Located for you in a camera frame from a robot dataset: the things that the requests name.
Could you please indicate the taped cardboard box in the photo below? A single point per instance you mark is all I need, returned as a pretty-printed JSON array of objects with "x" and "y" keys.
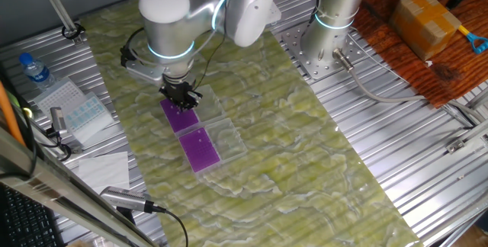
[{"x": 423, "y": 26}]

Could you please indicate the black camera clamp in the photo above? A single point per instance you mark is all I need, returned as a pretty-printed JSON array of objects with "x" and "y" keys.
[{"x": 57, "y": 140}]

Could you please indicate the white power strip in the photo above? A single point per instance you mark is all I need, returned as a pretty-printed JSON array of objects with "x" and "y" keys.
[{"x": 277, "y": 12}]

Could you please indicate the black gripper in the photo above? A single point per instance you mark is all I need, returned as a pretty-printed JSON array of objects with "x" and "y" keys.
[{"x": 178, "y": 88}]

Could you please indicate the metal pole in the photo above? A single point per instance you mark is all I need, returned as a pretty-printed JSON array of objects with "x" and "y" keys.
[{"x": 57, "y": 5}]

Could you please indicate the orange pole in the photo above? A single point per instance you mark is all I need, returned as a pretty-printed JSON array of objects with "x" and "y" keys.
[{"x": 8, "y": 113}]

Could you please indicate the large silver camera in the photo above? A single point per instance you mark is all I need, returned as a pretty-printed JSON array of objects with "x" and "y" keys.
[{"x": 126, "y": 198}]

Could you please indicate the small metal corner bracket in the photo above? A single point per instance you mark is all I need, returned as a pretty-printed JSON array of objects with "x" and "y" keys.
[{"x": 455, "y": 146}]

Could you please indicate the black keyboard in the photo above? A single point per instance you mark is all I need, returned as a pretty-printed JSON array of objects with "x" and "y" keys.
[{"x": 26, "y": 224}]

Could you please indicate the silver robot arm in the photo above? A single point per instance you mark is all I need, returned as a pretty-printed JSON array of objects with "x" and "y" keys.
[{"x": 167, "y": 18}]

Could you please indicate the blue pipette tip box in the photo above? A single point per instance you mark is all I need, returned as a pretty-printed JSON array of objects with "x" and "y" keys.
[{"x": 89, "y": 117}]

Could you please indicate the aluminium frame bar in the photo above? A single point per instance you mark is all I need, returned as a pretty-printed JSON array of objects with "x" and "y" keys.
[{"x": 57, "y": 190}]

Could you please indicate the blue cap water bottle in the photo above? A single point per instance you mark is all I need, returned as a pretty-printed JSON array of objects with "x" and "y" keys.
[{"x": 38, "y": 73}]

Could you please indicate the white pipette tip box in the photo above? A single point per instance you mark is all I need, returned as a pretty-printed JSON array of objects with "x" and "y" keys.
[{"x": 59, "y": 96}]

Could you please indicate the green marble pattern mat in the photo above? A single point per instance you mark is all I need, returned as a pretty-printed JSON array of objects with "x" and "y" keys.
[{"x": 286, "y": 163}]

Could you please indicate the reddish brown wooden board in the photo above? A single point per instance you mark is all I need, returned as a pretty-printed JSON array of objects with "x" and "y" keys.
[{"x": 400, "y": 75}]

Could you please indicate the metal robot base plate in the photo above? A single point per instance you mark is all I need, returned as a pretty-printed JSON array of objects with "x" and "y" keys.
[{"x": 305, "y": 64}]

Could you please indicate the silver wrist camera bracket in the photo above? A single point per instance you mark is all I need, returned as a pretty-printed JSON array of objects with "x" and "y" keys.
[{"x": 146, "y": 73}]

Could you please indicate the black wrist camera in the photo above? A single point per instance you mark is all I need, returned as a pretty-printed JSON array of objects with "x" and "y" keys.
[{"x": 126, "y": 57}]

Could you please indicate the small grey camera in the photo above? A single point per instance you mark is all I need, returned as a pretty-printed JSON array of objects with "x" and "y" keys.
[{"x": 58, "y": 119}]

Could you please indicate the blue yellow toy shovel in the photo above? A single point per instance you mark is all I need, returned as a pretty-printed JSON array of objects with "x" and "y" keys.
[{"x": 464, "y": 31}]

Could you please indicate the white paper sheet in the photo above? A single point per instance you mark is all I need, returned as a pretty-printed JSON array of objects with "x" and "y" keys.
[{"x": 103, "y": 170}]

